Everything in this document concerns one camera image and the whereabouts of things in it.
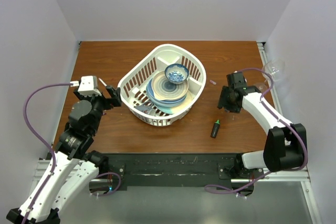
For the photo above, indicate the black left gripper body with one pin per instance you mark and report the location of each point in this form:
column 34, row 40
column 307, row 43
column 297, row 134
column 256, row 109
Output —
column 101, row 103

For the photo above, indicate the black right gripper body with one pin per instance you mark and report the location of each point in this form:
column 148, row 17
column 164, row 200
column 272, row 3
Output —
column 225, row 100

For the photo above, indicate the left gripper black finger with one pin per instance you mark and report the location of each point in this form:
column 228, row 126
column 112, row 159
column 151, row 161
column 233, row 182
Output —
column 116, row 98
column 111, row 91

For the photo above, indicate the black green highlighter pen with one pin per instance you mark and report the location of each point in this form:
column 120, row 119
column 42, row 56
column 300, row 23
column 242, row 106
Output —
column 215, row 129

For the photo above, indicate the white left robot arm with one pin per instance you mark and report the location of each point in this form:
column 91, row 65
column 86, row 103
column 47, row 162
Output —
column 71, row 167

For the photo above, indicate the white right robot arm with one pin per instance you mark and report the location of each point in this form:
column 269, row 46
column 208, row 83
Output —
column 286, row 143

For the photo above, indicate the white red marker pen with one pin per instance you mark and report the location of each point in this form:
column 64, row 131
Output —
column 102, row 82

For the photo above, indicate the blue rimmed plate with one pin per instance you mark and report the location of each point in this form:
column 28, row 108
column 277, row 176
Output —
column 164, row 103

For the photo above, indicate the grey ceramic mug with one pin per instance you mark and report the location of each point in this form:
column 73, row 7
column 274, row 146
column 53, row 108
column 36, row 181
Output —
column 146, row 108

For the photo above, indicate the beige blue swirl plate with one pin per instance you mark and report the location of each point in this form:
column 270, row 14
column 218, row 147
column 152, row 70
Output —
column 165, row 90

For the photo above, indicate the white plastic dish basket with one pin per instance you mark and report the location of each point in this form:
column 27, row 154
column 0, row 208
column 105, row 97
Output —
column 133, row 84

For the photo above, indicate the clear wine glass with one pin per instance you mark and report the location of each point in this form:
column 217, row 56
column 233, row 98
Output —
column 275, row 68

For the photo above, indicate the cream and teal plate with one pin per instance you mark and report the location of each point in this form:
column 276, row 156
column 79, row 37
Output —
column 176, row 109

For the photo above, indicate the blue floral ceramic bowl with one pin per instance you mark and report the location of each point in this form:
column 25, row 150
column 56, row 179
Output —
column 176, row 73

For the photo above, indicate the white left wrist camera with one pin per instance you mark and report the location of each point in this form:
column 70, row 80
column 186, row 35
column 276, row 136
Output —
column 88, row 86

